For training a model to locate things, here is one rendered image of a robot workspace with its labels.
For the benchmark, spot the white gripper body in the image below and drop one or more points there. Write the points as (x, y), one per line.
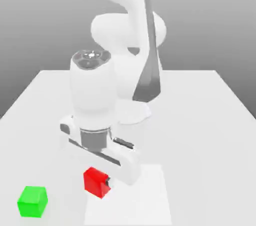
(128, 168)

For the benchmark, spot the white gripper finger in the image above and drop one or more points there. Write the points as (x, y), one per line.
(109, 182)

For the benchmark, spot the small red cube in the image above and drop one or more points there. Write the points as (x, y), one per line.
(93, 182)

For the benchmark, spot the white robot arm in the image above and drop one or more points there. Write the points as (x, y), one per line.
(93, 90)

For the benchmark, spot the small green cube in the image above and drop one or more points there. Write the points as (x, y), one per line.
(32, 203)

